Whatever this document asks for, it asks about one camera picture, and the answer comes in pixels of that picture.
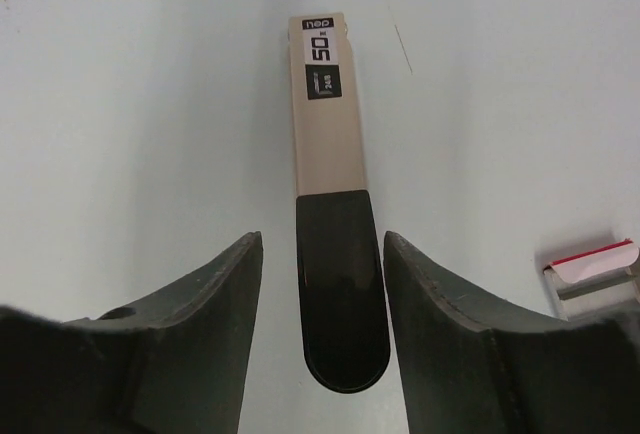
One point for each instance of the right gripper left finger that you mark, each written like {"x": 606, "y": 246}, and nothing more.
{"x": 174, "y": 361}

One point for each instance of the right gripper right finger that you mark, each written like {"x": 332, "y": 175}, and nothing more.
{"x": 472, "y": 362}

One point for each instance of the beige black stapler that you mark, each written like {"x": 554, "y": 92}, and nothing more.
{"x": 344, "y": 322}

